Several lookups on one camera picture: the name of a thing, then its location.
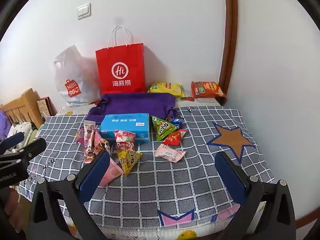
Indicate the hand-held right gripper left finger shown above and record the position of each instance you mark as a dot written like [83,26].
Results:
[95,172]

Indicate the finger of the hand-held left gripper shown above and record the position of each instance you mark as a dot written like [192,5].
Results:
[12,141]
[32,150]

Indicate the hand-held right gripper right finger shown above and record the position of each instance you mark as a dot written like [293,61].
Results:
[230,177]

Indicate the yellow triangular snack packet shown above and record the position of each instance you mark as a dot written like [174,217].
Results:
[128,161]

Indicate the red and white snack packet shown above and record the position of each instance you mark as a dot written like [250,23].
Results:
[124,140]

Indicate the blue snack packet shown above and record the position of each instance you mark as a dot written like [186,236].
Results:
[175,122]

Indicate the purple cloth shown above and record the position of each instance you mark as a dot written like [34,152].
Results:
[3,126]
[135,103]

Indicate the person's left hand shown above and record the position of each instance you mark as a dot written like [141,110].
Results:
[10,205]

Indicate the white patterned pillow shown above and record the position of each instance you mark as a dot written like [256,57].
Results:
[26,131]

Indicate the light pink snack packet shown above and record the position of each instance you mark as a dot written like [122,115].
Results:
[112,173]

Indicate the brown yellow snack packet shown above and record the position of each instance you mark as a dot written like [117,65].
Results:
[102,145]

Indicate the long pink cartoon snack packet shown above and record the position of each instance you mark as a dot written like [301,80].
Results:
[89,142]

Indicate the wooden headboard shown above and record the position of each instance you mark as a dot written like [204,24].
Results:
[25,105]

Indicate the magenta snack packet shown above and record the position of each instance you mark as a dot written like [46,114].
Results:
[80,135]

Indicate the grey checked blanket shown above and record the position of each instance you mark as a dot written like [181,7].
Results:
[175,180]

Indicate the blue tissue pack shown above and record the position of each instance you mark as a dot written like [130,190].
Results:
[125,126]

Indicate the pink and white snack packet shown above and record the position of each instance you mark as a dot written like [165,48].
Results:
[168,153]

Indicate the white plastic bag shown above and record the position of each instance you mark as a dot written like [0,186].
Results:
[71,80]

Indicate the green triangular snack packet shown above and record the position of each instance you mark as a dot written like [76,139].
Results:
[162,127]

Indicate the brown wooden baseboard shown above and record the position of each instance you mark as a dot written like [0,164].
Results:
[306,224]

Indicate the orange chip bag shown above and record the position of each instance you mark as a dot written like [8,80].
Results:
[207,89]

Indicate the red paper bag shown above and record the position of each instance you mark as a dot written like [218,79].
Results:
[121,72]

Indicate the yellow chip bag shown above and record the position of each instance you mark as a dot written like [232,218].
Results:
[166,88]

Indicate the patterned picture frame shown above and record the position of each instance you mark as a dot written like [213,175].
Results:
[46,108]

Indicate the brown wooden door frame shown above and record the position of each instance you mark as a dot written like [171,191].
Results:
[230,42]

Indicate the white light switch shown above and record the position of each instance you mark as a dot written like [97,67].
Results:
[84,11]

